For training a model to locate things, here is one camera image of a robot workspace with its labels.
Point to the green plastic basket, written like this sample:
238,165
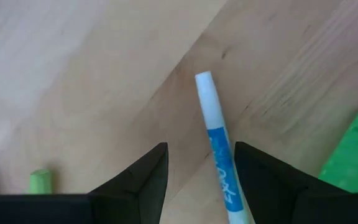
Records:
356,155

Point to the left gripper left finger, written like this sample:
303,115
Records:
129,199

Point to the green capped thin marker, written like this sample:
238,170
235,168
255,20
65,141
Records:
40,182

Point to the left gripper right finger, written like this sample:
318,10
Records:
278,199

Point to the blue capped thin marker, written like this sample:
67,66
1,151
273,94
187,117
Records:
221,155

